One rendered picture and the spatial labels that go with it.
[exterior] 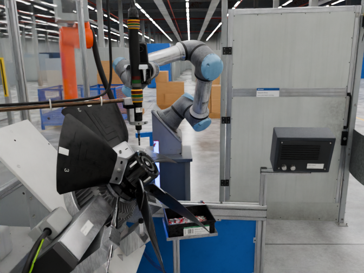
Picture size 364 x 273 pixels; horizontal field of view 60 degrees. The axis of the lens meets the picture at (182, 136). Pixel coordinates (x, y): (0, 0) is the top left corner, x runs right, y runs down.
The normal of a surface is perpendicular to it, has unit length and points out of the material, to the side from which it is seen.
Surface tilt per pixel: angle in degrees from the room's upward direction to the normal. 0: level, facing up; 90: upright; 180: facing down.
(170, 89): 90
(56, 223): 50
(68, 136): 73
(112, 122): 40
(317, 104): 90
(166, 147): 90
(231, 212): 90
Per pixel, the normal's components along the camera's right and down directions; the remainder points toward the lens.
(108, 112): 0.36, -0.65
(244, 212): -0.10, 0.24
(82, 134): 0.85, -0.18
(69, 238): 0.75, -0.62
